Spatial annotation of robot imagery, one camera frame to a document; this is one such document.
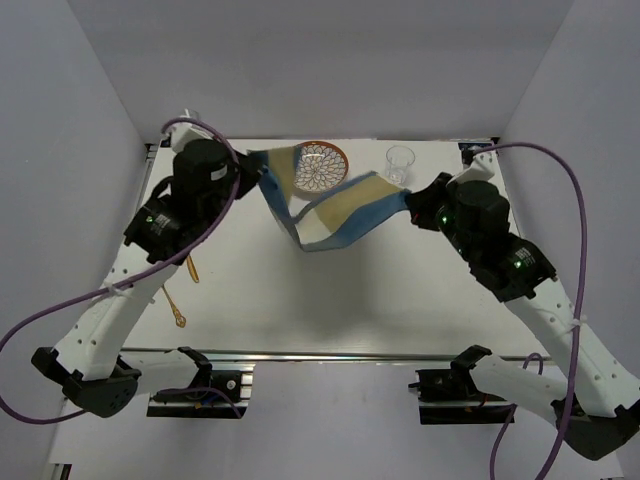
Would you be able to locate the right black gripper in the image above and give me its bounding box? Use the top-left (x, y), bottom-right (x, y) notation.
top-left (406, 172), bottom-right (477, 262)

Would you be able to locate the blue beige placemat cloth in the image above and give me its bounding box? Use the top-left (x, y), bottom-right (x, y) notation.
top-left (248, 144), bottom-right (409, 252)

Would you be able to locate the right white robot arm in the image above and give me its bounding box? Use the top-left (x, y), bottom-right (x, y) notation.
top-left (406, 173), bottom-right (639, 460)

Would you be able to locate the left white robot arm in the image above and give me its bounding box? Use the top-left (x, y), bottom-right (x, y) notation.
top-left (31, 140), bottom-right (264, 418)

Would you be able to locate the clear drinking glass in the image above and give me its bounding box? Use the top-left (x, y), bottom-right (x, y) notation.
top-left (385, 145), bottom-right (416, 186)

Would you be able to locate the floral patterned ceramic bowl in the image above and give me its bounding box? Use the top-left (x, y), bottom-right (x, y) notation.
top-left (293, 140), bottom-right (349, 198)

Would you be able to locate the right blue corner label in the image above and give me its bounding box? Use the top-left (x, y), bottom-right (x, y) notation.
top-left (457, 142), bottom-right (492, 151)

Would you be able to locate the gold knife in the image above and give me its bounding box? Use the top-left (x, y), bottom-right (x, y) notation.
top-left (186, 255), bottom-right (200, 283)

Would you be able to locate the gold fork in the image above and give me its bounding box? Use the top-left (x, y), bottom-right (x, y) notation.
top-left (161, 285), bottom-right (187, 328)

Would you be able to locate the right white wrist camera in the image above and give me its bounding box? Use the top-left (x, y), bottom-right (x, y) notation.
top-left (449, 147), bottom-right (498, 184)

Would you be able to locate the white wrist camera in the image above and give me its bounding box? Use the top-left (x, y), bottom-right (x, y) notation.
top-left (449, 147), bottom-right (498, 184)
top-left (161, 122), bottom-right (210, 154)

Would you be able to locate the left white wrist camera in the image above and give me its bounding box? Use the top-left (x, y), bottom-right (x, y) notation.
top-left (161, 122), bottom-right (210, 154)

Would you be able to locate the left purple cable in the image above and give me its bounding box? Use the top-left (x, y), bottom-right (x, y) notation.
top-left (0, 117), bottom-right (242, 424)

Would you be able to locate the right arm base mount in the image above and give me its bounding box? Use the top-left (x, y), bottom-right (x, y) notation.
top-left (408, 369), bottom-right (514, 426)

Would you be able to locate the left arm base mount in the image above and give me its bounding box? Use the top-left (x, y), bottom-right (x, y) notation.
top-left (146, 358), bottom-right (255, 420)

